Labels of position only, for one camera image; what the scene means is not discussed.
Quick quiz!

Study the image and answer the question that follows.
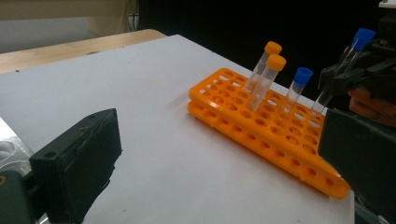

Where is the black curtain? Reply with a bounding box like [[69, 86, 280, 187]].
[[138, 0, 396, 104]]

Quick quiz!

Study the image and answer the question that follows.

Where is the orange plastic tube rack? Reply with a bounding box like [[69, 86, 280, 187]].
[[186, 67, 352, 200]]

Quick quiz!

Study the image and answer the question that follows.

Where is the white board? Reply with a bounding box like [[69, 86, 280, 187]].
[[0, 34, 356, 224]]

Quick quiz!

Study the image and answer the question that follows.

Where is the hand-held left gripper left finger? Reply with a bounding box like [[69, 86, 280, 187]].
[[28, 107, 123, 224]]

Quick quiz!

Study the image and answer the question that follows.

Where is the beige desk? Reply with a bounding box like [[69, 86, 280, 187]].
[[0, 0, 139, 38]]

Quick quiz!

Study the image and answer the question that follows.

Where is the blue-capped clear test tube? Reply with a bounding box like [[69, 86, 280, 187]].
[[309, 27, 377, 119], [281, 66, 314, 115]]

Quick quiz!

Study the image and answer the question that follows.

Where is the wooden table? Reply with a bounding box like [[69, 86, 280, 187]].
[[0, 28, 167, 75]]

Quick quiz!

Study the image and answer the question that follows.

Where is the orange-capped clear test tube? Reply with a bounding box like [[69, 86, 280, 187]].
[[243, 40, 284, 93], [246, 53, 288, 113]]

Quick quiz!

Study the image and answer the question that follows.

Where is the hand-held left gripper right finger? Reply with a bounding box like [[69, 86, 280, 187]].
[[317, 107, 396, 224]]

